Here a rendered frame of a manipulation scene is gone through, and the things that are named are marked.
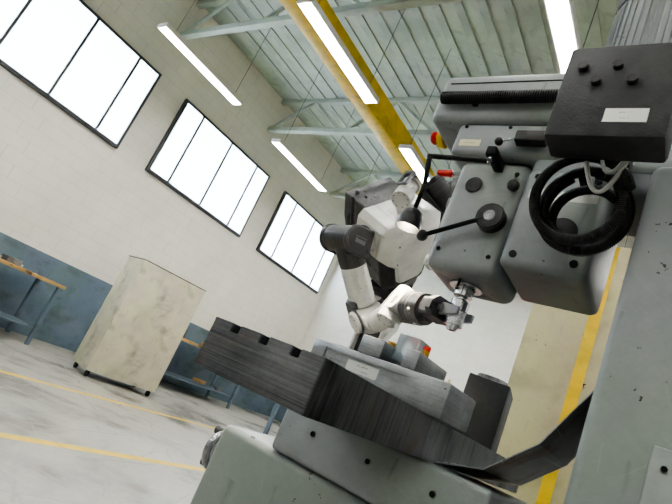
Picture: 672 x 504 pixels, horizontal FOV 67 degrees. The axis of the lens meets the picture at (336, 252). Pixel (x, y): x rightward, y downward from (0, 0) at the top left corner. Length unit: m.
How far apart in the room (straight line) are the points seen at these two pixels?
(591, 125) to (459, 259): 0.43
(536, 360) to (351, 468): 2.04
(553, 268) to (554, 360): 1.89
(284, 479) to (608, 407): 0.69
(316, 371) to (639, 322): 0.57
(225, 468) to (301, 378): 0.69
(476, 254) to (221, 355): 0.69
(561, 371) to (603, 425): 2.06
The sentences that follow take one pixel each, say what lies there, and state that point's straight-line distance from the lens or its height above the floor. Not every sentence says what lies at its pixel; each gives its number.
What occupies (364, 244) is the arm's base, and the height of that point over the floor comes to 1.40.
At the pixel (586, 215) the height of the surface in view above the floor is 1.49.
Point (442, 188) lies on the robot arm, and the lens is 1.88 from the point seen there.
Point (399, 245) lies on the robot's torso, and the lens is 1.68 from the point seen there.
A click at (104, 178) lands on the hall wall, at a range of 9.05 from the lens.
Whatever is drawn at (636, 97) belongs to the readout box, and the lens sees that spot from 1.08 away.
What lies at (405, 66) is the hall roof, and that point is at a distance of 8.90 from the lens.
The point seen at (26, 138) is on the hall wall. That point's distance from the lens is 8.57.
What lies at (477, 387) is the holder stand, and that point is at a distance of 1.60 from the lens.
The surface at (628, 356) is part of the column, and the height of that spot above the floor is 1.18.
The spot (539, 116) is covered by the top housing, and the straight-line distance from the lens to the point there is 1.41.
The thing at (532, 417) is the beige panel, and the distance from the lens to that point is 3.00.
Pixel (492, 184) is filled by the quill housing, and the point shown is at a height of 1.56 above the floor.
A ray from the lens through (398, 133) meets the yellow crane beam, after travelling 8.11.
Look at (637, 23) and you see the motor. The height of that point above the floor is 2.06.
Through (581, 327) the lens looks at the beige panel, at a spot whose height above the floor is 1.79.
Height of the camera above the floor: 0.92
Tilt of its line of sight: 15 degrees up
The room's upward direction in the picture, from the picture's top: 24 degrees clockwise
